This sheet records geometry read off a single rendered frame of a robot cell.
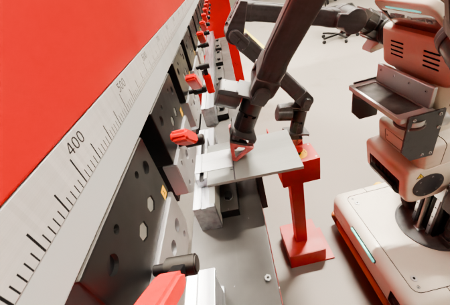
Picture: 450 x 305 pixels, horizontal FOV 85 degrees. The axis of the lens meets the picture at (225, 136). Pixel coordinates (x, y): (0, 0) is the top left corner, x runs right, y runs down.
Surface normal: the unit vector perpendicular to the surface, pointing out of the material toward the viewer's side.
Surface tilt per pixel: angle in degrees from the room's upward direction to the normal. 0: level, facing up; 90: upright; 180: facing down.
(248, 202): 0
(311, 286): 0
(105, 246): 90
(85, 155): 90
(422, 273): 0
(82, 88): 90
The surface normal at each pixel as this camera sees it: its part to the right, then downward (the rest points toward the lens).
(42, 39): 0.97, -0.21
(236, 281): -0.22, -0.80
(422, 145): 0.13, 0.54
